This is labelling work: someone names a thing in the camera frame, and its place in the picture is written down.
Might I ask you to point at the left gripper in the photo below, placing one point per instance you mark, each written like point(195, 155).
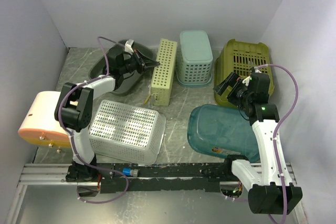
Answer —
point(148, 62)

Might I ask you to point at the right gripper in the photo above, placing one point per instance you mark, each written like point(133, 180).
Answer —
point(231, 80)

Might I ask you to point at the dark grey tray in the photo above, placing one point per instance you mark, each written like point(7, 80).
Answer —
point(130, 80)

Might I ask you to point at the pale green shallow basket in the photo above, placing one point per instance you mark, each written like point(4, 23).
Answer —
point(162, 79)

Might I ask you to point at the olive green tub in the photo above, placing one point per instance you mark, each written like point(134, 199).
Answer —
point(239, 57)

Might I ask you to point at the teal transparent tub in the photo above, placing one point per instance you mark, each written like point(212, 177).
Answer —
point(220, 131)

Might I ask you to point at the light blue perforated basket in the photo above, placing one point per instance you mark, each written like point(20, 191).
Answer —
point(194, 60)

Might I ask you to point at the white perforated basket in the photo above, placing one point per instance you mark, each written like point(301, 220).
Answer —
point(128, 133)

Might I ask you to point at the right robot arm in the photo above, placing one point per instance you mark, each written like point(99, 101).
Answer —
point(272, 191)

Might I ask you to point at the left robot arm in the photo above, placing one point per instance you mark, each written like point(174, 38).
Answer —
point(74, 107)

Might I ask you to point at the blue grey connector plug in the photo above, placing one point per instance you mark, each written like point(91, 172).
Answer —
point(130, 172)

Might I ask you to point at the cream cylindrical drum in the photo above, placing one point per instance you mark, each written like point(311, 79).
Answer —
point(39, 126)

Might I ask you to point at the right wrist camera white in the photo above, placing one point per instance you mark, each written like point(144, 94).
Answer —
point(248, 78)

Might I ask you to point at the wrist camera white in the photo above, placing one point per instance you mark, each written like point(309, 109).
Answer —
point(248, 78)
point(129, 45)

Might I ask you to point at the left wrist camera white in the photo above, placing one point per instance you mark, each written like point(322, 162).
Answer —
point(129, 45)

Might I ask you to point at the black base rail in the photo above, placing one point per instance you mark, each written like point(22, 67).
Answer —
point(208, 177)

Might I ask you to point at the aluminium extrusion frame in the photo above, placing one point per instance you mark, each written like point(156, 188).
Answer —
point(54, 174)

